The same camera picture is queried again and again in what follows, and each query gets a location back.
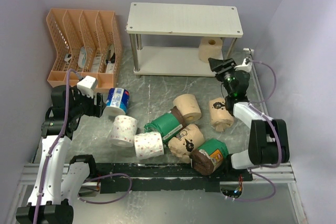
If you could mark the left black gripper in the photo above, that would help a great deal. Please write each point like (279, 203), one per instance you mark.
(96, 110)

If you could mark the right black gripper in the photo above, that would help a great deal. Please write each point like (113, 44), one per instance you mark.
(220, 66)

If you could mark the beige toilet roll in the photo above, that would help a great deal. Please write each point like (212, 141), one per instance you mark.
(210, 47)
(188, 106)

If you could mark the blue white roll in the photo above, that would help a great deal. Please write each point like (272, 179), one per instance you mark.
(117, 102)

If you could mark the green brown roll orange label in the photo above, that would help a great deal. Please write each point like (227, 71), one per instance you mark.
(209, 156)

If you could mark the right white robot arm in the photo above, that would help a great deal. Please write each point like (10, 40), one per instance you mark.
(268, 139)

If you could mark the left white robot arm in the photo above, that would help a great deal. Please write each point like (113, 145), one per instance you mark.
(51, 200)

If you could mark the white two-tier shelf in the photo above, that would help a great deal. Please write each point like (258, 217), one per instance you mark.
(180, 20)

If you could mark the white floral toilet roll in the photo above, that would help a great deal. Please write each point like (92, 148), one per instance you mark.
(124, 128)

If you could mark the papers in organizer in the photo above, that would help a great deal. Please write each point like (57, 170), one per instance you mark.
(108, 62)

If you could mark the orange plastic file organizer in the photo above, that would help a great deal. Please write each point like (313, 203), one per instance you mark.
(94, 30)

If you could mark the brown paper wrapped roll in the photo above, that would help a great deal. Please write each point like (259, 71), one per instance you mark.
(186, 141)

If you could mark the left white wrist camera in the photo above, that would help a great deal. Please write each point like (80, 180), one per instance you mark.
(87, 86)

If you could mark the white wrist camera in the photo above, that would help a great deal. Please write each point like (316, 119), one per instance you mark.
(87, 86)
(246, 65)

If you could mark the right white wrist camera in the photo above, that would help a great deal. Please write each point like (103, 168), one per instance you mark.
(246, 65)

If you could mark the white corner bracket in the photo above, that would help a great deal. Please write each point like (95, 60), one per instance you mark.
(248, 51)

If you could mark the aluminium frame rail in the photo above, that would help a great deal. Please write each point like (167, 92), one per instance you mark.
(282, 174)

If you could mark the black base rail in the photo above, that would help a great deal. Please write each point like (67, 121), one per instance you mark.
(164, 176)

